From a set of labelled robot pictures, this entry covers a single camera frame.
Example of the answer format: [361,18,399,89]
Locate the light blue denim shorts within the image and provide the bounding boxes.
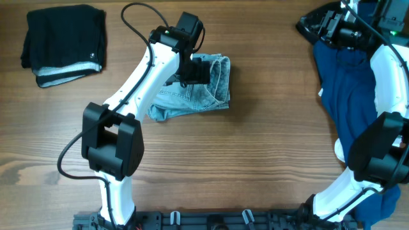
[147,54,231,122]

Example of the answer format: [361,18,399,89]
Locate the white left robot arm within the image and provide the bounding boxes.
[81,12,210,229]

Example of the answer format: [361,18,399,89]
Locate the black garment with white print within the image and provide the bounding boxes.
[295,1,340,45]

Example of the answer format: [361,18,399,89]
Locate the dark blue shirt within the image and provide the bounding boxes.
[313,0,401,230]

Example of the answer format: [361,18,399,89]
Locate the folded black garment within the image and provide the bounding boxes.
[20,4,107,88]

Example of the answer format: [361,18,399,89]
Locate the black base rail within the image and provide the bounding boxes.
[72,209,359,230]

